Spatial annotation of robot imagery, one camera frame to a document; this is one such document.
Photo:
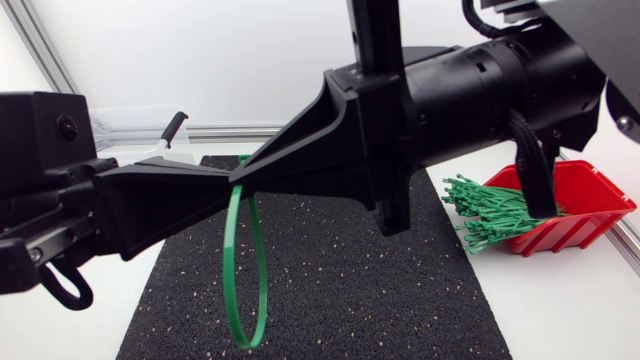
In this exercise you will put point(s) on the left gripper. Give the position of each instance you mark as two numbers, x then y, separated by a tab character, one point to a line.
45	225

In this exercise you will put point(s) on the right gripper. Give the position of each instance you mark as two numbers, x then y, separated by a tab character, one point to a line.
382	125

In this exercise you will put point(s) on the clear plastic bin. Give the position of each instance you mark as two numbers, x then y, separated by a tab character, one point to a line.
135	125

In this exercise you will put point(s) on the red plastic box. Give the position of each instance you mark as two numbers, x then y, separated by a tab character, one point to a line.
590	210

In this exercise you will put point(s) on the black speckled mat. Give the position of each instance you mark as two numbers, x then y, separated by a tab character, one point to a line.
340	280

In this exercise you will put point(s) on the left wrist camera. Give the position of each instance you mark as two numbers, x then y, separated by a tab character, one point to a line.
40	135

